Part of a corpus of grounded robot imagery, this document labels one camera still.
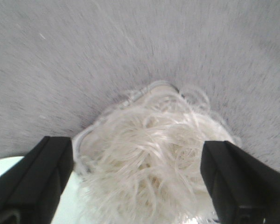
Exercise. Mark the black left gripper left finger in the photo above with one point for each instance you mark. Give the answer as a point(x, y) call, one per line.
point(30, 190)

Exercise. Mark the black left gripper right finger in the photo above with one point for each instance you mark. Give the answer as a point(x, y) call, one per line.
point(243, 189)

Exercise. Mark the white vermicelli noodle bundle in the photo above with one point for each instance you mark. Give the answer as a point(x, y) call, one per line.
point(139, 162)

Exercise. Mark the light green round plate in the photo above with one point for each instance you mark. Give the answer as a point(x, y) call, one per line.
point(68, 210)

